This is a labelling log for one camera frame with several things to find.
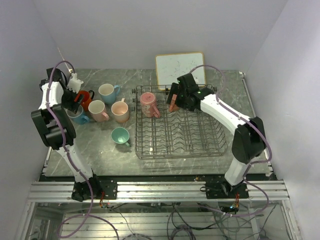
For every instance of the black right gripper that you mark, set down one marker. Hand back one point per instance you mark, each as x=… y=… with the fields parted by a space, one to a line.
x=175 y=89

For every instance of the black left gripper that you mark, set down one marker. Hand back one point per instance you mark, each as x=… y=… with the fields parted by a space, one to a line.
x=72 y=105

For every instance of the orange mug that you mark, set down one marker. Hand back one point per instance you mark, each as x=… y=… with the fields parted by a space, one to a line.
x=87 y=98

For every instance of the small coral mug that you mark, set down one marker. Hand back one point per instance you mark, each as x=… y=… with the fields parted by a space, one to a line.
x=173 y=107

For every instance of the dark blue textured mug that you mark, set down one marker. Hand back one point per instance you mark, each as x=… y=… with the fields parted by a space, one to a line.
x=79 y=117

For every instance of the pink faceted mug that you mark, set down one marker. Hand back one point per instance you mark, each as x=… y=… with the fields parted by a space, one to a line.
x=98 y=111

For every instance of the light blue mug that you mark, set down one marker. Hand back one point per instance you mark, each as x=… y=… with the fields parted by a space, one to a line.
x=108 y=93

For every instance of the pink patterned mug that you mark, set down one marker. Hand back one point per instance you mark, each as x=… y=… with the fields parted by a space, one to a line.
x=148 y=104

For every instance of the salmon pink mug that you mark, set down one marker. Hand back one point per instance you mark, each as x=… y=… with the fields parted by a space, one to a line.
x=120 y=110

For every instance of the mint green mug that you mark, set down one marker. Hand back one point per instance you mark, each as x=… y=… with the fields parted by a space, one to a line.
x=120 y=136

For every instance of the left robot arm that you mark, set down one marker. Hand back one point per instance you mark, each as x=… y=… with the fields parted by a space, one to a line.
x=59 y=95

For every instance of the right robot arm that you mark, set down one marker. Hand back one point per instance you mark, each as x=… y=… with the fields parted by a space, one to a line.
x=248 y=133

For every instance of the yellow framed whiteboard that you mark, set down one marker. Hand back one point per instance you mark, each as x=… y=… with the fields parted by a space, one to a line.
x=171 y=66

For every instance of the grey wire dish rack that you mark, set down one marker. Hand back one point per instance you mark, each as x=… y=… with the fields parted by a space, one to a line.
x=177 y=134

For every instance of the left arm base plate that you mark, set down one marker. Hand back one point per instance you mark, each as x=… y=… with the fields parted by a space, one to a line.
x=102 y=188

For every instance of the aluminium frame rail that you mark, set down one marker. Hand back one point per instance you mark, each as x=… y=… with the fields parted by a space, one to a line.
x=138 y=192

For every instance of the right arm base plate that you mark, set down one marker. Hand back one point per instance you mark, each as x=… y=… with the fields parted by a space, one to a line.
x=218 y=188

